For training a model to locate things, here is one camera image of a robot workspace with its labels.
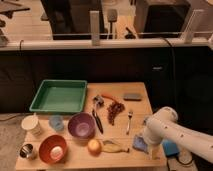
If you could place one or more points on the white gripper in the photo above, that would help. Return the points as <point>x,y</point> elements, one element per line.
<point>154,152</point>

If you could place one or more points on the blue sponge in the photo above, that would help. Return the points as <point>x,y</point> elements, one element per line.
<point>139,144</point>

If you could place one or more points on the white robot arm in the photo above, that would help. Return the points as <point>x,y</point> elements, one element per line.
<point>163,125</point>

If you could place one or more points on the green plastic tray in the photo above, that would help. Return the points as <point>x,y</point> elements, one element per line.
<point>60,96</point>

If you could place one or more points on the blue box beside table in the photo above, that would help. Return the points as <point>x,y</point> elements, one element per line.
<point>170,148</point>

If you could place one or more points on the metal fork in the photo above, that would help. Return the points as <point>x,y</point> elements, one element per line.
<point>130,114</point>

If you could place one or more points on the banana peel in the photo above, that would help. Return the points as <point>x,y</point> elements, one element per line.
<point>113,147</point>

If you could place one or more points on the wooden board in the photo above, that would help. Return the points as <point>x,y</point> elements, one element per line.
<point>79,159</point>

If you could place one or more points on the bunch of dark grapes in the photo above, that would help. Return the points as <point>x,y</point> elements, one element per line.
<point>113,110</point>

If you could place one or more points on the orange carrot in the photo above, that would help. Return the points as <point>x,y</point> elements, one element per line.
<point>109,97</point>

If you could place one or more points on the purple bowl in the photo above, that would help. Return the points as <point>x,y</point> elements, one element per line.
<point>81,125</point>

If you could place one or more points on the small blue plastic cup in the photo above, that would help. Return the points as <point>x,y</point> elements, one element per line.
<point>56,122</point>

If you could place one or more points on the red bowl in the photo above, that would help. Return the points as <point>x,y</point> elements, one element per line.
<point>53,149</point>

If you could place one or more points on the white paper cup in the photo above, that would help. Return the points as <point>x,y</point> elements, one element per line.
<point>31,124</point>

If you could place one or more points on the metal cup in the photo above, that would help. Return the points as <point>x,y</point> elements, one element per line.
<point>28,151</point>

